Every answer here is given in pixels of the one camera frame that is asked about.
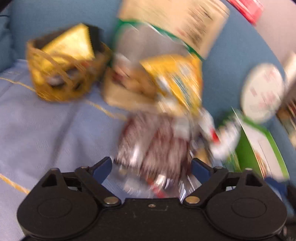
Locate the dark red patterned snack packet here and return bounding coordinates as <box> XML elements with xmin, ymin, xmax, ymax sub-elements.
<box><xmin>114</xmin><ymin>112</ymin><xmax>200</xmax><ymax>201</ymax></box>

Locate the white red snack packet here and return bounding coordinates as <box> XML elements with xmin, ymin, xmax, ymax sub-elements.
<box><xmin>199</xmin><ymin>108</ymin><xmax>241</xmax><ymax>161</ymax></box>

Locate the green white cardboard box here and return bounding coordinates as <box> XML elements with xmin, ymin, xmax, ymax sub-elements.
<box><xmin>230</xmin><ymin>109</ymin><xmax>290</xmax><ymax>181</ymax></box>

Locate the yellow snack bag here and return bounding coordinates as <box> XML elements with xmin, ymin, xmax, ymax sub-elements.
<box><xmin>140</xmin><ymin>54</ymin><xmax>203</xmax><ymax>116</ymax></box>

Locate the gold foil pyramid packet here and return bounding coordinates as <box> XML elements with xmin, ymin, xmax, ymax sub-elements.
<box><xmin>41</xmin><ymin>23</ymin><xmax>95</xmax><ymax>60</ymax></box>

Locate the blue sofa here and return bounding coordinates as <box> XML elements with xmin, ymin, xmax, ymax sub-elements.
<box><xmin>0</xmin><ymin>0</ymin><xmax>296</xmax><ymax>149</ymax></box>

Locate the large beige green snack bag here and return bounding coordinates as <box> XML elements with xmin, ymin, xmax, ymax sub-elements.
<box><xmin>112</xmin><ymin>1</ymin><xmax>230</xmax><ymax>70</ymax></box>

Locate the red wet wipes pack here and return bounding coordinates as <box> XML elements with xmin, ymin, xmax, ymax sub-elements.
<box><xmin>228</xmin><ymin>0</ymin><xmax>264</xmax><ymax>26</ymax></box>

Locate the gold wire basket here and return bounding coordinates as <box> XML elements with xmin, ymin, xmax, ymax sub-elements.
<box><xmin>26</xmin><ymin>23</ymin><xmax>112</xmax><ymax>102</ymax></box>

